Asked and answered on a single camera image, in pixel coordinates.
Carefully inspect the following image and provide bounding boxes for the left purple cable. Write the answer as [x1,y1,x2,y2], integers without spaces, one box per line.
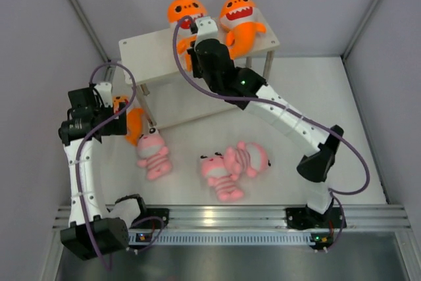
[75,60,168,270]

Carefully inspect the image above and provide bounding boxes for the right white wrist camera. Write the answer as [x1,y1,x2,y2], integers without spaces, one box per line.
[195,16,218,45]

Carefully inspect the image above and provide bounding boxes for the pink striped plush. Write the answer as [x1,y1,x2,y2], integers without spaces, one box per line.
[137,128,172,180]
[223,141,271,181]
[200,152,244,202]

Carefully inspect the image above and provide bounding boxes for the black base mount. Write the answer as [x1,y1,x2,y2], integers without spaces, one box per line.
[285,207,347,230]
[134,207,170,229]

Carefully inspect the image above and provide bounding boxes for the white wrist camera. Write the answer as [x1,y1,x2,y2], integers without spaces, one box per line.
[94,82,113,107]
[195,16,218,45]

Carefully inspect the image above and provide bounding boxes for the white two-tier wooden shelf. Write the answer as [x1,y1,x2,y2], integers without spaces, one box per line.
[118,17,280,130]

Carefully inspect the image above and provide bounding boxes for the orange shark plush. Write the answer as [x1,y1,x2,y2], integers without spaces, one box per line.
[219,0,266,60]
[167,0,208,72]
[112,95,144,146]

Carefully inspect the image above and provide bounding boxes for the aluminium front rail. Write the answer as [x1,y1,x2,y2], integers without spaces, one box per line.
[52,204,412,245]

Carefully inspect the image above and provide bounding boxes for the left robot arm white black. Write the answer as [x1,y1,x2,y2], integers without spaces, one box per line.
[58,82,149,261]

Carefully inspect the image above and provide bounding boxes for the pink striped plush centre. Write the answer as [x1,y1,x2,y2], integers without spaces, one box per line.
[200,152,244,202]

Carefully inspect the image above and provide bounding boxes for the pink striped plush right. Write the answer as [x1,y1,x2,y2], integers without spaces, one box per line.
[223,141,271,181]

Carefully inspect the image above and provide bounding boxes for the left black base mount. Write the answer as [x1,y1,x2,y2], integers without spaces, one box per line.
[134,207,170,229]

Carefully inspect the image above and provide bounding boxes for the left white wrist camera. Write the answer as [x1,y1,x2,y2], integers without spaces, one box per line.
[94,82,113,107]

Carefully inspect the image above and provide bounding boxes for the pink striped plush left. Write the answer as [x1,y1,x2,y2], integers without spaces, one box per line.
[137,128,172,180]

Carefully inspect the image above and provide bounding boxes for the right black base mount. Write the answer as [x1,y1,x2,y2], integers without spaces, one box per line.
[285,207,347,230]

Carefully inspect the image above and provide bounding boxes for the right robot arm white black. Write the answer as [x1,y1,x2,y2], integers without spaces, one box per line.
[187,39,343,230]

